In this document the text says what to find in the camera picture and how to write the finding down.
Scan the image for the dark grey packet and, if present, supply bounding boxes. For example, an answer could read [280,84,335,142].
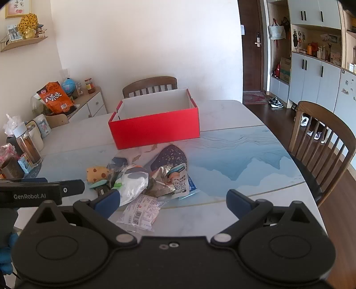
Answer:
[107,157,129,171]

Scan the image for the white drink pouch teal cap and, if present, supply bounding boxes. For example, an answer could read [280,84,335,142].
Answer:
[168,163,193,199]

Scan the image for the brown metal tin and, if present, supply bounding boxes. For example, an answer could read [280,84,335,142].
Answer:
[0,160,25,180]

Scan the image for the wooden slat-back chair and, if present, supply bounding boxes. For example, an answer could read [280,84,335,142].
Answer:
[288,100,356,207]
[122,76,178,98]

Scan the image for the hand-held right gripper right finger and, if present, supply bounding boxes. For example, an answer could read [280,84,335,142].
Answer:
[210,189,329,246]

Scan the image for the small blue globe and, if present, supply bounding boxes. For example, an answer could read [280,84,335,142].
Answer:
[61,78,76,98]

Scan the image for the white sideboard cabinet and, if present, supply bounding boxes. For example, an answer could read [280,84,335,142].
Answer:
[44,86,108,124]

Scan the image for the golden ornament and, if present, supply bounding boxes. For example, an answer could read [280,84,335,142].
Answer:
[18,13,39,39]

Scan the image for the cream lidded container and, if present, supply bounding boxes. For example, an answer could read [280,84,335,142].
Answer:
[26,121,45,152]

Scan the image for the white slippers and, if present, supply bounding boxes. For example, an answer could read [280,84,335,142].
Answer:
[300,115,326,144]

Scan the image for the brown cardboard carton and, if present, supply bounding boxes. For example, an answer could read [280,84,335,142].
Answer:
[279,57,291,84]

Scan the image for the gold foil packet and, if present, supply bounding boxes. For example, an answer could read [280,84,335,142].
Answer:
[146,164,179,198]

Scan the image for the pale canvas tote bag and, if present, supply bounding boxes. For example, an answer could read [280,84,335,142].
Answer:
[268,19,287,40]

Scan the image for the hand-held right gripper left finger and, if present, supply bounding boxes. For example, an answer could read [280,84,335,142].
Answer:
[28,189,138,248]

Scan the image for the person's left hand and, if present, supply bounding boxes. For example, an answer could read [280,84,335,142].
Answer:
[0,232,19,275]

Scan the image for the small blue white carton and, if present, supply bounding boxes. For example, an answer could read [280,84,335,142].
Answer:
[18,154,34,174]

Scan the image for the framed wall picture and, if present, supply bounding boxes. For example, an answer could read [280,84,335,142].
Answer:
[5,0,32,19]

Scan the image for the patterned door rug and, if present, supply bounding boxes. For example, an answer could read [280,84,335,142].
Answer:
[243,92,271,105]

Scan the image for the white printed mug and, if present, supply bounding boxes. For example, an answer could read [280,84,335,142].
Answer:
[33,114,52,138]

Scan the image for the brown entrance door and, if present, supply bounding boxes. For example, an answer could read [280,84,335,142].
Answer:
[238,0,265,93]

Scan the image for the clear packet red print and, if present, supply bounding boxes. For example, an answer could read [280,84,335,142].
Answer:
[116,194,166,233]

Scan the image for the red cardboard box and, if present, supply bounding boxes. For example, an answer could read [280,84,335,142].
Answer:
[108,88,201,151]

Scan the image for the pale blue wall cabinet unit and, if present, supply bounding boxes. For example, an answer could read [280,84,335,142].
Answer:
[264,0,356,134]

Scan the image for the glass bottle with brown tea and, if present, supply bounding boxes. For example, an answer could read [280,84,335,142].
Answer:
[12,122,43,168]

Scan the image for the yellow plush toy teal handle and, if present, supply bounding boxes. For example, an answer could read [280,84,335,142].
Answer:
[86,166,109,190]

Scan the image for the white plastic packet green print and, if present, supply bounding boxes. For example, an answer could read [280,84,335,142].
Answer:
[112,164,150,207]

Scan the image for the orange snack bag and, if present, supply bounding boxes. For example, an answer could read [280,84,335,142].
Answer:
[37,81,75,115]

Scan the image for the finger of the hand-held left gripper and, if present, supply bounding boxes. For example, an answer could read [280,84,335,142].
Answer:
[59,179,85,198]
[0,178,48,184]

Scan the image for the white blue patterned desktop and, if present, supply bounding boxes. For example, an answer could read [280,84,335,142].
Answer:
[11,100,327,239]

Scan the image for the wooden wall shelf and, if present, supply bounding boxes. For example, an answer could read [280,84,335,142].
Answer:
[0,36,48,53]

